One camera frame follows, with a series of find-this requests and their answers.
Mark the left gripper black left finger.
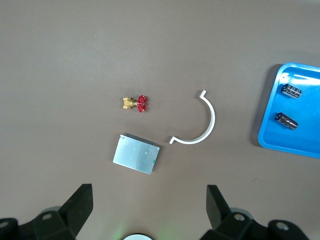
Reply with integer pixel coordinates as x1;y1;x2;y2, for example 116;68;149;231
18;184;94;240

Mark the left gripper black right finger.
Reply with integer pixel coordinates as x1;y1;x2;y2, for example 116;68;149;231
202;184;268;240

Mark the brown table cover sheet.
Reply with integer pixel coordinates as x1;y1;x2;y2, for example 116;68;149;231
0;0;320;240

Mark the black printed electrolytic capacitor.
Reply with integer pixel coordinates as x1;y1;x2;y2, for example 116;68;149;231
281;83;303;100

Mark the brown electrolytic capacitor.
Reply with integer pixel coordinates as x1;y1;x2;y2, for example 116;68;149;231
274;111;300;131

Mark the brass valve red handwheel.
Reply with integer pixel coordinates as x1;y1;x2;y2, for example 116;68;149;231
122;94;150;114

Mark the white curved plastic bracket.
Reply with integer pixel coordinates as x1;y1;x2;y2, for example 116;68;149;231
168;89;216;145

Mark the silver metal power supply box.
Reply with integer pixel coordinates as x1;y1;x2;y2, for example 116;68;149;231
112;133;161;176

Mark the blue plastic tray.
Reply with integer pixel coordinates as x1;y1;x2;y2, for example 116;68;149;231
257;61;320;160

